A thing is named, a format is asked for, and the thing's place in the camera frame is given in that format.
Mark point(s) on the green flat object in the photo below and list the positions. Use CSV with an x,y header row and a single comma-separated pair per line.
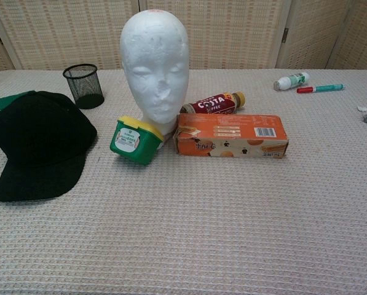
x,y
5,100

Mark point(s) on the small clear plastic piece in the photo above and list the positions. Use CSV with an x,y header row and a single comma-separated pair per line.
x,y
361,108

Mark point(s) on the beige woven folding screen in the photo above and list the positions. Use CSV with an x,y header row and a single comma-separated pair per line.
x,y
238,33

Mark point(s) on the orange biscuit box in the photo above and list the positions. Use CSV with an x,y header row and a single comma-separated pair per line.
x,y
232,132

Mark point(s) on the beige waffle tablecloth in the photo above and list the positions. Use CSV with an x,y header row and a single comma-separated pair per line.
x,y
183,221

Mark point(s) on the metal screen hinge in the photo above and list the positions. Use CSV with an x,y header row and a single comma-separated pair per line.
x,y
286,33

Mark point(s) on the white bottle with green label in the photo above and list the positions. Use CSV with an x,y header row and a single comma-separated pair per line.
x,y
292,80

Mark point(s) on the black mesh pen holder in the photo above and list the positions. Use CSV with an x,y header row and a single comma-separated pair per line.
x,y
84,89

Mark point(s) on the black baseball cap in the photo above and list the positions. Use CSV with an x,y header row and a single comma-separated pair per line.
x,y
38,138

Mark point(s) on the green tub with yellow lid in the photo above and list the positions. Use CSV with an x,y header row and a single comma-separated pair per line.
x,y
134,141

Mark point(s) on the white foam mannequin head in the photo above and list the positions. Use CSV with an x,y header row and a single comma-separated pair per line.
x,y
154,61

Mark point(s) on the red and teal pen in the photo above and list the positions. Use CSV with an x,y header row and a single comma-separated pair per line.
x,y
320,88

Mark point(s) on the Costa coffee bottle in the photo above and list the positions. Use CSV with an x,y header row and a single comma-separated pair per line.
x,y
212,104

